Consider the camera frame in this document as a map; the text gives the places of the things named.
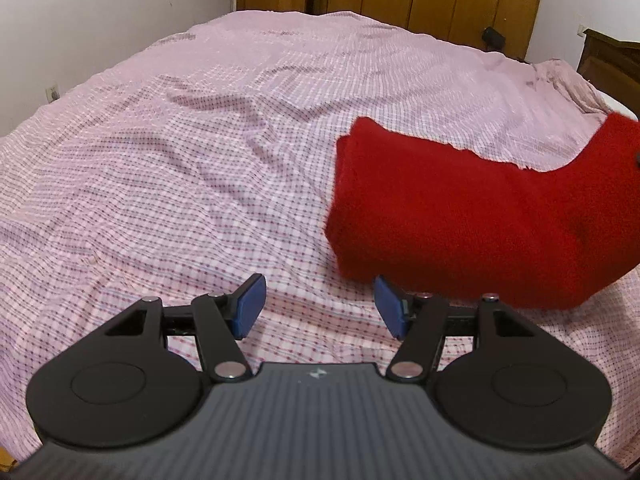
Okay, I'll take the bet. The red knitted garment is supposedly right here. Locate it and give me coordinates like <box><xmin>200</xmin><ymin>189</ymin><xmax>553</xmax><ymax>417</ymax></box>
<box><xmin>326</xmin><ymin>114</ymin><xmax>639</xmax><ymax>310</ymax></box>

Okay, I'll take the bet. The pink checked bed sheet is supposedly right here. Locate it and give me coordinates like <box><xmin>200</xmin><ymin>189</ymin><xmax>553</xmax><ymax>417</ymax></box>
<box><xmin>1</xmin><ymin>11</ymin><xmax>610</xmax><ymax>460</ymax></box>

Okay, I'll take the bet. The white pillow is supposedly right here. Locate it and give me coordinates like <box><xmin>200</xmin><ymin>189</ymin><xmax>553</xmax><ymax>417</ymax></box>
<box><xmin>600</xmin><ymin>91</ymin><xmax>638</xmax><ymax>122</ymax></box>

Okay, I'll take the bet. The small black bag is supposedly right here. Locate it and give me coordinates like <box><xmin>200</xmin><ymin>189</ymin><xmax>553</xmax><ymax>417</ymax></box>
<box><xmin>482</xmin><ymin>27</ymin><xmax>506</xmax><ymax>52</ymax></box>

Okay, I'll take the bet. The dark wooden headboard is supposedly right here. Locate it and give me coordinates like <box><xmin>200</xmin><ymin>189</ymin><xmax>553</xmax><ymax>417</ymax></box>
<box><xmin>577</xmin><ymin>29</ymin><xmax>640</xmax><ymax>115</ymax></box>

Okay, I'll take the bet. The white wall socket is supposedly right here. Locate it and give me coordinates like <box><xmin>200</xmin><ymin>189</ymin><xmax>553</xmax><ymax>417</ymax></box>
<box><xmin>46</xmin><ymin>84</ymin><xmax>60</xmax><ymax>103</ymax></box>

